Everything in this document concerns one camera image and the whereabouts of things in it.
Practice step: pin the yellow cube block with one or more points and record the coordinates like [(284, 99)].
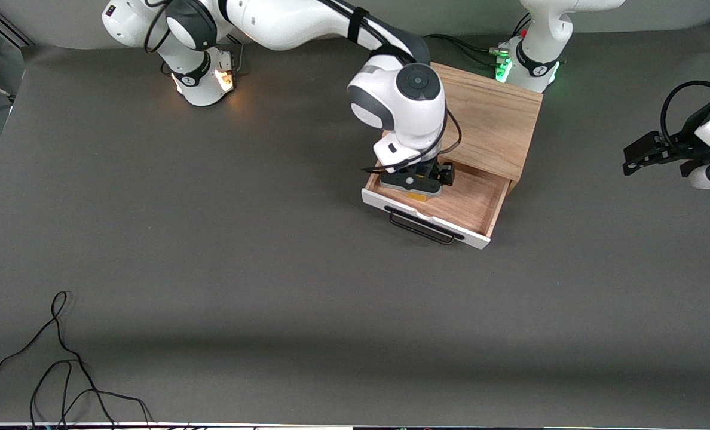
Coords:
[(416, 196)]

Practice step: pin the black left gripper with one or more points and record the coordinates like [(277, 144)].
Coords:
[(681, 145)]

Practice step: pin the aluminium frame profile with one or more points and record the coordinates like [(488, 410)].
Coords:
[(14, 33)]

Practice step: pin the white-fronted wooden drawer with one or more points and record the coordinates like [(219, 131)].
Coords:
[(468, 203)]

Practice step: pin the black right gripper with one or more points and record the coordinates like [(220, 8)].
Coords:
[(438, 171)]

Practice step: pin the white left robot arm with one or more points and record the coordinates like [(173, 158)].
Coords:
[(540, 36)]

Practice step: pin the grey table mat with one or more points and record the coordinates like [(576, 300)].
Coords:
[(271, 286)]

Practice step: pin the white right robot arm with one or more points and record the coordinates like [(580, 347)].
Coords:
[(307, 24)]

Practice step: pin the wooden drawer cabinet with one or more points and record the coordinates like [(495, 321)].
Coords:
[(492, 119)]

